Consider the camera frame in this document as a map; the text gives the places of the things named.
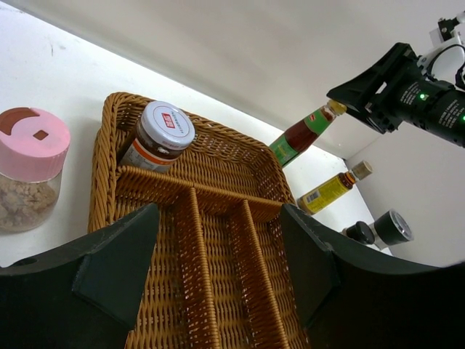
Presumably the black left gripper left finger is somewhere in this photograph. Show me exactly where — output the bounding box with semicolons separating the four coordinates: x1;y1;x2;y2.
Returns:
1;204;159;348

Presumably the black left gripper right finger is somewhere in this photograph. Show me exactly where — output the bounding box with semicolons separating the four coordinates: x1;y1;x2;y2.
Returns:
280;204;464;348

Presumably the green-label red sauce bottle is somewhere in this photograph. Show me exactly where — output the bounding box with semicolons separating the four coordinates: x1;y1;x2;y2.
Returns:
270;100;347;167

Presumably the white-lid brown sauce jar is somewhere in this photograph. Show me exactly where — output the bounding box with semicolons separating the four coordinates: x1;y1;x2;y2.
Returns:
117;101;195;173

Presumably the brown wicker divided basket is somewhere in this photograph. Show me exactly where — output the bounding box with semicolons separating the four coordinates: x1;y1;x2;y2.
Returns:
88;92;309;348

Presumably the black-cap pepper grinder jar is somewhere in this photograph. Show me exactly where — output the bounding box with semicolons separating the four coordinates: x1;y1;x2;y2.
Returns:
341;209;414;250

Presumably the pink-lid spice shaker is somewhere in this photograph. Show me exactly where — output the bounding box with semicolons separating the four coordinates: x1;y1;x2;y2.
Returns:
1;107;70;232

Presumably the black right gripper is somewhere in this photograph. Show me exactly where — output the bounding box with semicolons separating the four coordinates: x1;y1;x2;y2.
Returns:
327;43;464;147

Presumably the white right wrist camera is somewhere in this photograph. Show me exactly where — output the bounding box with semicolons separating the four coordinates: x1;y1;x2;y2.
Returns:
417;12;464;79

